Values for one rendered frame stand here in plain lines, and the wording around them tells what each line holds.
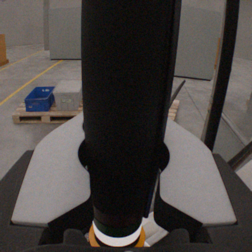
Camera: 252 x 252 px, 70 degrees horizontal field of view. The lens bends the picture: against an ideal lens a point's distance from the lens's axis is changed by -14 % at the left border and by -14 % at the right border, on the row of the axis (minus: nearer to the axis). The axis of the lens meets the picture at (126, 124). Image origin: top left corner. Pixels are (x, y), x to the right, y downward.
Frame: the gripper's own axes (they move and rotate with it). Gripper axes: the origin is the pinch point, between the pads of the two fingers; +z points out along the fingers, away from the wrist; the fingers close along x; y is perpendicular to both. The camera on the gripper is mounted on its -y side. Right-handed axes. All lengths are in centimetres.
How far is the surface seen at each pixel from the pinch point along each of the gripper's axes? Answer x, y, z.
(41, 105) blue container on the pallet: -118, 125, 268
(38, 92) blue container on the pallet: -145, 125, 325
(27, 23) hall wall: -593, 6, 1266
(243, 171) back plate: 31.9, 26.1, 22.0
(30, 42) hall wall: -572, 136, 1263
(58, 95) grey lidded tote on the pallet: -89, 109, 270
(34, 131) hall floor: -121, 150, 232
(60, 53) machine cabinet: -212, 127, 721
